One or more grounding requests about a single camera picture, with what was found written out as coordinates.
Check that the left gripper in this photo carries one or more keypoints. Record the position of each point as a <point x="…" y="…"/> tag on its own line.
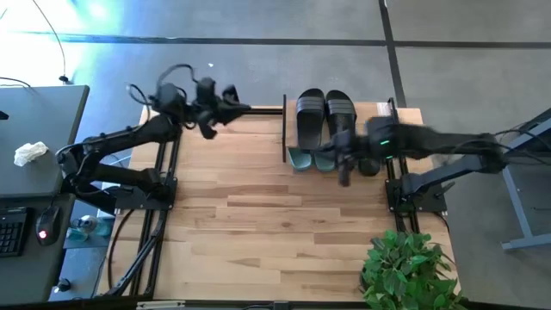
<point x="208" y="114"/>

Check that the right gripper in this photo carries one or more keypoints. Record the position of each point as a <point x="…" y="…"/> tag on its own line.
<point x="348" y="146"/>

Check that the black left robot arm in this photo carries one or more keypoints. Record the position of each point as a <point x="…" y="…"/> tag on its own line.
<point x="125" y="138"/>

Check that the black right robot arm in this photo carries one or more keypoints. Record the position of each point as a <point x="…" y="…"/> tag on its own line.
<point x="447" y="142"/>

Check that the green potted plant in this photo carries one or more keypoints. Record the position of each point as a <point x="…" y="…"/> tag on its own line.
<point x="404" y="275"/>

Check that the black support beam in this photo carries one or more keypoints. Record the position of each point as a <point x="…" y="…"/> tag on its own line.
<point x="92" y="200"/>

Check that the dark grey desk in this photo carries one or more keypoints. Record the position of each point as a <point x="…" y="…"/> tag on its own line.
<point x="30" y="271"/>
<point x="39" y="120"/>

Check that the teal plastic bottle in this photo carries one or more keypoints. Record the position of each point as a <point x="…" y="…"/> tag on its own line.
<point x="76" y="234"/>

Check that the crumpled white tissue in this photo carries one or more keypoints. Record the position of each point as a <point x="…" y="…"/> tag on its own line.
<point x="29" y="152"/>

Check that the black computer mouse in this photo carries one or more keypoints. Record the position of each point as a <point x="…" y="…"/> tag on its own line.
<point x="46" y="224"/>

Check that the black round knob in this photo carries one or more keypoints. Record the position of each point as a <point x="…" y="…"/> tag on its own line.
<point x="63" y="284"/>

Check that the black keyboard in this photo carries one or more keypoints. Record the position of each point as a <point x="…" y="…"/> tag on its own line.
<point x="10" y="232"/>

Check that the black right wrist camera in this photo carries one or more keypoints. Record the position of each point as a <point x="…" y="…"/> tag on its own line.
<point x="345" y="172"/>

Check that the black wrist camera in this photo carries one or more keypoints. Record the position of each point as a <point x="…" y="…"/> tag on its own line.
<point x="206" y="90"/>
<point x="345" y="172"/>

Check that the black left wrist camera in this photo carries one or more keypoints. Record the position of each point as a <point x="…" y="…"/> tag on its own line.
<point x="206" y="90"/>

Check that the wooden shelf black frame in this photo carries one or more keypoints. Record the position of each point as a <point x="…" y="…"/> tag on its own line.
<point x="291" y="129"/>

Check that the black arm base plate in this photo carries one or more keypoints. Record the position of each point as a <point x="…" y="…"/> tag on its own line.
<point x="430" y="206"/>
<point x="129" y="200"/>

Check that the light grey desk frame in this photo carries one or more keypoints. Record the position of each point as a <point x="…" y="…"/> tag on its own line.
<point x="518" y="206"/>

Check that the silver metal bracket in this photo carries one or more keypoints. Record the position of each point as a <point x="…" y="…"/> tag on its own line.
<point x="159" y="305"/>

